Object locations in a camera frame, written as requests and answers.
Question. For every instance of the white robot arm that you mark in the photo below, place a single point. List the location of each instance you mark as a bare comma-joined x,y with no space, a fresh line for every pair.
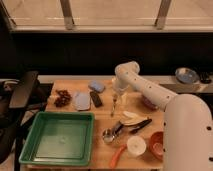
188,124

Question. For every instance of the green plastic tray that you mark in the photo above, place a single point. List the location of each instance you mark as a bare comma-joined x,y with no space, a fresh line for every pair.
59,139

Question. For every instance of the silver metal fork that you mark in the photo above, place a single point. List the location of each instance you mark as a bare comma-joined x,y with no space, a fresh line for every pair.
115,98

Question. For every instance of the black rectangular block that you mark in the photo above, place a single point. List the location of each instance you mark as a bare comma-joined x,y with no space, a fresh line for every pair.
96,99

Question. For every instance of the cream banana shaped object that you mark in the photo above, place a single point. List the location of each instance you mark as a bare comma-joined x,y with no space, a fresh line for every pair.
132,118

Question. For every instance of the blue sponge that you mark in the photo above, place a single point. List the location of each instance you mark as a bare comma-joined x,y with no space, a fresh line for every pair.
96,86

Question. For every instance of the white round lid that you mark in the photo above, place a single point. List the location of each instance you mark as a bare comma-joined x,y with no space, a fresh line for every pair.
136,146

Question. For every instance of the orange handled utensil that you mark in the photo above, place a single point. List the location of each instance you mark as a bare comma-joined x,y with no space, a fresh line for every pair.
116,156

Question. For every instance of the dark grapes bunch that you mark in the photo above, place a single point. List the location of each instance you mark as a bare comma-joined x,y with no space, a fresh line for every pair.
63,99

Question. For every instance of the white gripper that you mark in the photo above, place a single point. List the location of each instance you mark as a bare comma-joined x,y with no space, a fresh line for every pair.
119,86

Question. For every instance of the blue plate on ledge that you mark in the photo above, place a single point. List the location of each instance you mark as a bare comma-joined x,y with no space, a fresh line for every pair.
186,75

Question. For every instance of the red bowl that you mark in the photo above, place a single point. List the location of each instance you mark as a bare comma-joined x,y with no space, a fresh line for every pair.
156,145

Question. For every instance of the metal measuring scoop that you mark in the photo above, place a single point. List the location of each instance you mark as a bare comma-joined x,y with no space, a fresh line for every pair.
109,135

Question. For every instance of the pale blue lid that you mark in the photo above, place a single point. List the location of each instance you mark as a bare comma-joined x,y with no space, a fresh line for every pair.
81,101

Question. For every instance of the black handled tool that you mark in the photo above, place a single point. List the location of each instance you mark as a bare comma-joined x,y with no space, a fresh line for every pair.
142,125

